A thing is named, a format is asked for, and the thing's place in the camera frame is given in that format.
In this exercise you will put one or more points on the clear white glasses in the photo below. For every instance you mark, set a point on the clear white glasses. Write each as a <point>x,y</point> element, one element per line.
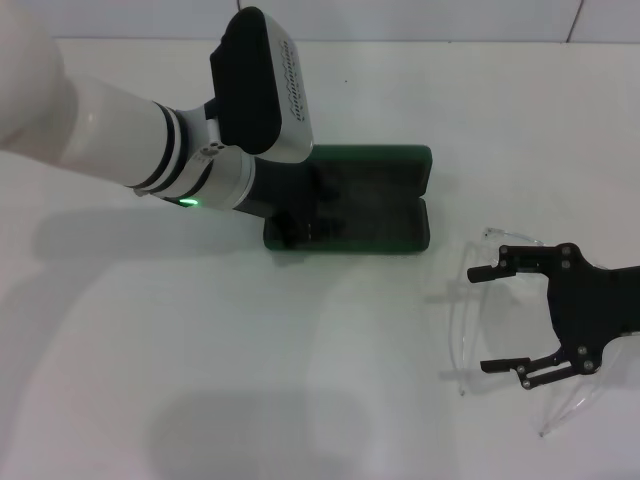
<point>500,232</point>

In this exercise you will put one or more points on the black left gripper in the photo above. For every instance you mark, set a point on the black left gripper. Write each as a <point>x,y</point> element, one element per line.
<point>270,185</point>

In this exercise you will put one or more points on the green glasses case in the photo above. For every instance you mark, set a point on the green glasses case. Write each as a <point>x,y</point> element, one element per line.
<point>390,200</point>

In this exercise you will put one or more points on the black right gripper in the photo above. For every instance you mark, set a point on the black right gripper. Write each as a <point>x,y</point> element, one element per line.
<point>590,305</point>

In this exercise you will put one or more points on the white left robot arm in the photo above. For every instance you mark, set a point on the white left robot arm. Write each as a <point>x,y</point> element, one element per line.
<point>115,140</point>

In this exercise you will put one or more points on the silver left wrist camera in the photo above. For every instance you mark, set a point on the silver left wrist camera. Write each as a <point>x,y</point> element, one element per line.
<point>250,80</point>

